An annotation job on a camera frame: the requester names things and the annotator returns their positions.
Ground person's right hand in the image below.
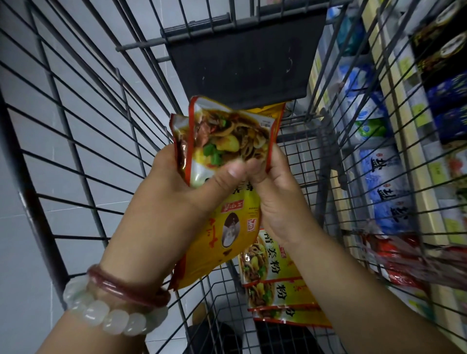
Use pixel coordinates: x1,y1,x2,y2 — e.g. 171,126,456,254
244,142,322,249

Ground person's left hand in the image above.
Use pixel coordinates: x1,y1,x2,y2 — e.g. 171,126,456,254
98,142,264,293

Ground yellow vegetable food packet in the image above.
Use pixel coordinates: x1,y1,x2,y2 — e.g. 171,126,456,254
186,95,286,291
169,111,192,187

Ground grey wire shopping cart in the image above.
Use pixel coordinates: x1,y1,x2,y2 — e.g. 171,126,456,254
0,0,467,354

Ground wooden store shelving with goods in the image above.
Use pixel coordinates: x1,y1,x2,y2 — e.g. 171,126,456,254
306,0,467,354

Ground person's right forearm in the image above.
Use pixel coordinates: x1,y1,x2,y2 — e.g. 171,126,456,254
285,226,461,354

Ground black plastic cart flap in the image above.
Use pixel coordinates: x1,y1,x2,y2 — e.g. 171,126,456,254
166,11,327,110

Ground brown shoe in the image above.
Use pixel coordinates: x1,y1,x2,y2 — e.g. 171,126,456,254
191,302,210,326

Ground row of blue packets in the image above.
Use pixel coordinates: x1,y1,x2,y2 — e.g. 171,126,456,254
328,0,417,234

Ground rows of assorted seasoning packets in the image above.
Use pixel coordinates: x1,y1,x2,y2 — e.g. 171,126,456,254
365,233,467,293

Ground black trousers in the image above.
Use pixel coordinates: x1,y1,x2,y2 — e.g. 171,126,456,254
182,314,337,354

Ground row of small dark bottles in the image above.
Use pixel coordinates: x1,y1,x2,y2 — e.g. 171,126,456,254
409,0,467,143

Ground dark red bracelet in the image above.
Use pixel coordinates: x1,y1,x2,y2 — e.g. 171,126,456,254
88,264,172,307

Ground white bead bracelet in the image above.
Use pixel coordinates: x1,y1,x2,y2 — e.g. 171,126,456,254
62,273,170,336

